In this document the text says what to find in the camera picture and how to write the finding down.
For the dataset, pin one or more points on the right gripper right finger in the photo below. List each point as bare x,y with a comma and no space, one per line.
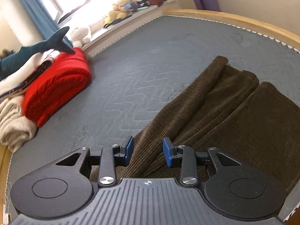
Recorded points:
229,186

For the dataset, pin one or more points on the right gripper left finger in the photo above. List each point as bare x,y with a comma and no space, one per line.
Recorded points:
66,185

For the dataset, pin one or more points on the brown corduroy pants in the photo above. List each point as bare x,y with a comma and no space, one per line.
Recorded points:
199,103

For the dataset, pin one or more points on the cream folded blanket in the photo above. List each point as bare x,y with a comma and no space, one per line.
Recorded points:
16,129

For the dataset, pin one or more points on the red folded blanket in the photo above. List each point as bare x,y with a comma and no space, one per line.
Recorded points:
66,77

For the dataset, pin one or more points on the white folded cloth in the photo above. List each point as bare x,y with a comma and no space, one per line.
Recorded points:
18,82

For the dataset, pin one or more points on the grey quilted mattress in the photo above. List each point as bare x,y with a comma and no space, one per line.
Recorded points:
140,70

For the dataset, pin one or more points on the teal plush shark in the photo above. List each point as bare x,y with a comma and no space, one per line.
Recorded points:
14,62

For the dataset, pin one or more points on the white plush toy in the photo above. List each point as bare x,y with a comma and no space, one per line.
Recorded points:
81,36

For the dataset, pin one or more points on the blue curtain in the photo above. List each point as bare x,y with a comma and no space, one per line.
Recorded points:
41,17

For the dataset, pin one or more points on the yellow plush bear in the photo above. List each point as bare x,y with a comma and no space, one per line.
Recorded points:
120,10

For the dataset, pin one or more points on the panda plush toy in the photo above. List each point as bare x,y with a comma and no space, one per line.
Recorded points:
143,3

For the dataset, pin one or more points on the wooden bed frame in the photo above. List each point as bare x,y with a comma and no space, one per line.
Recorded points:
234,19

